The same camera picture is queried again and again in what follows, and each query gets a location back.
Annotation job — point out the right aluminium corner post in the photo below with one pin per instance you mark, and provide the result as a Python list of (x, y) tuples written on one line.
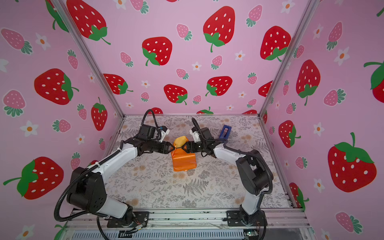
[(302, 26)]

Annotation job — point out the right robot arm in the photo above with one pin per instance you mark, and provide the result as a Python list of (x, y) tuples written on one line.
[(255, 174)]

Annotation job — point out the orange wrapping paper sheet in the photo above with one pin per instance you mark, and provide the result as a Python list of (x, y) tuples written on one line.
[(182, 161)]

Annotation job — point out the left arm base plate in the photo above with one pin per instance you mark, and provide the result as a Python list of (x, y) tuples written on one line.
[(130, 220)]

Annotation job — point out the aluminium corner post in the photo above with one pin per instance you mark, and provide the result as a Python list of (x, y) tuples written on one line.
[(302, 26), (78, 38)]

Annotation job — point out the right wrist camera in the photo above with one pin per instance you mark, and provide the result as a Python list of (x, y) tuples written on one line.
[(195, 134)]

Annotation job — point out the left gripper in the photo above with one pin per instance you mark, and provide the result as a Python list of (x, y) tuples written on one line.
[(165, 147)]

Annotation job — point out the left aluminium corner post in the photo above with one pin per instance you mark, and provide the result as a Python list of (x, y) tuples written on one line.
[(78, 38)]

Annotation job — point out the aluminium front frame rail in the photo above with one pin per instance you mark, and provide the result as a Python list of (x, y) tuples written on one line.
[(193, 224)]

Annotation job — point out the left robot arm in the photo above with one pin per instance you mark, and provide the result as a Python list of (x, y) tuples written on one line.
[(87, 189)]

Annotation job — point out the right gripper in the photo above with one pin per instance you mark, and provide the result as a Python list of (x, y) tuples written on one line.
[(196, 146)]

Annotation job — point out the blue tape dispenser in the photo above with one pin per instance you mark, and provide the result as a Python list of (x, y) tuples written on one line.
[(225, 133)]

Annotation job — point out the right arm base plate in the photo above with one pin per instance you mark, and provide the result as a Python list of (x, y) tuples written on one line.
[(242, 219)]

